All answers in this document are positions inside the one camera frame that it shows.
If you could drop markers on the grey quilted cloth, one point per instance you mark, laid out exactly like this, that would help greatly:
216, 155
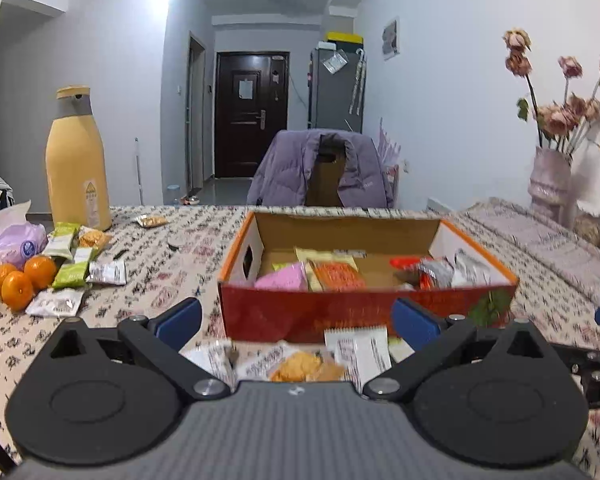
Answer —
555, 250

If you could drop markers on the pink and white bag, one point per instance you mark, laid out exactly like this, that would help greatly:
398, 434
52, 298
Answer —
391, 155

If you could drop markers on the white folded umbrella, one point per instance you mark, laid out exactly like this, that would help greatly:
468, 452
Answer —
357, 82

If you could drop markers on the white wall panel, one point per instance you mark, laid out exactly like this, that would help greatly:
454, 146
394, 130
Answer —
390, 39

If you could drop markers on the dark brown entrance door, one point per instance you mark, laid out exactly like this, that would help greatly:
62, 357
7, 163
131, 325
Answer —
250, 125

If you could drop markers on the round cracker packet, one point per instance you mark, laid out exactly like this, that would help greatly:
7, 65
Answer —
300, 366

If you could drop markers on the yellow box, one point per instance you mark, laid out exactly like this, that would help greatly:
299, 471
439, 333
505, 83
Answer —
345, 38

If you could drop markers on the small green snack packet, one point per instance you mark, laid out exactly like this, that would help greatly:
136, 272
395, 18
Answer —
82, 256

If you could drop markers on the green and white snack packet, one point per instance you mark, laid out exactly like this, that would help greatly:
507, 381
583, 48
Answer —
400, 349

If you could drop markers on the clear plastic bag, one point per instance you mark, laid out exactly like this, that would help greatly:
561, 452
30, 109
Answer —
334, 62

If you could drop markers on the dried pink roses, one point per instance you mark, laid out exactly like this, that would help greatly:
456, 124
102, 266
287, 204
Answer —
557, 117

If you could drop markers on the red cardboard box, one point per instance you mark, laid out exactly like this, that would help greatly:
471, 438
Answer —
330, 312

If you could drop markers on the wooden chair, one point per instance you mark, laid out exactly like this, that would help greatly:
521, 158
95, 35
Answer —
325, 185

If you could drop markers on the grey refrigerator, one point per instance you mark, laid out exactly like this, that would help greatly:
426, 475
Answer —
332, 100

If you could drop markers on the yellow thermos bottle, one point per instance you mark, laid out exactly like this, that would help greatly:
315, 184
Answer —
77, 175

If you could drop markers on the purple jacket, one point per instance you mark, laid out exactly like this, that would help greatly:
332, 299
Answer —
280, 170

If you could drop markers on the small white bin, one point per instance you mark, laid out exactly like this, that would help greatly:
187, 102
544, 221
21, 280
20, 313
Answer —
173, 195

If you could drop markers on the orange cracker packet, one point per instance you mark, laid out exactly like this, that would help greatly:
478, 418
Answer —
95, 238
337, 276

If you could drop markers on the small peanut packet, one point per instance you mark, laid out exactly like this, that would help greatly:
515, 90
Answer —
152, 221

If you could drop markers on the orange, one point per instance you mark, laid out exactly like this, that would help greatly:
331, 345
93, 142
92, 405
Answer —
2, 276
41, 272
17, 291

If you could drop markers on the grey side door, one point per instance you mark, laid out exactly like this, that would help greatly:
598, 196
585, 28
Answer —
196, 120

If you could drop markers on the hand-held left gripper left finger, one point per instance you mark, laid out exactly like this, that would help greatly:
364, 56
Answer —
180, 321

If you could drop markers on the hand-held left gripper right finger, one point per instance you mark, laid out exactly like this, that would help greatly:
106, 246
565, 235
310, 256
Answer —
414, 322

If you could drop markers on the glass jar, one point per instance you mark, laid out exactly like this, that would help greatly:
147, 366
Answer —
592, 225

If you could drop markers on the pink ceramic vase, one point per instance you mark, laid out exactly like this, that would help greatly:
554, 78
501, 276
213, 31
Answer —
550, 185

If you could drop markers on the purple tissue pack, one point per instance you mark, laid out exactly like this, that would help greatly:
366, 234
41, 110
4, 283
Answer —
15, 242

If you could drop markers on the pink snack packet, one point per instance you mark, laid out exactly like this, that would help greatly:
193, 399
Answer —
282, 278

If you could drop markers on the red and silver snack packet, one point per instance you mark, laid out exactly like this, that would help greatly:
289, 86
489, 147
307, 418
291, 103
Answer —
425, 272

